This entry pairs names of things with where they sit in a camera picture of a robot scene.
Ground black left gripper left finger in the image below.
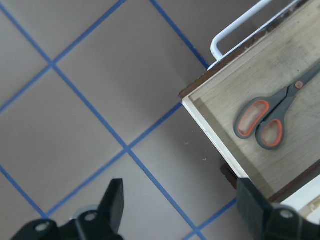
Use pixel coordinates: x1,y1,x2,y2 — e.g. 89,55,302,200
69,178,124,240

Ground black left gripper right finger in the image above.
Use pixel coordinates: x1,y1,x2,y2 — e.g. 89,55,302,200
237,178,320,240

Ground grey orange scissors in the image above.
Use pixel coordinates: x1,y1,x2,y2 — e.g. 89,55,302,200
233,61,320,150

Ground wooden drawer with white handle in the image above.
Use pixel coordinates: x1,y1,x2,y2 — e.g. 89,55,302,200
180,0,320,202

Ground dark wooden drawer cabinet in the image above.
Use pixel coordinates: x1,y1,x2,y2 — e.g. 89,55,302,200
220,160,320,203

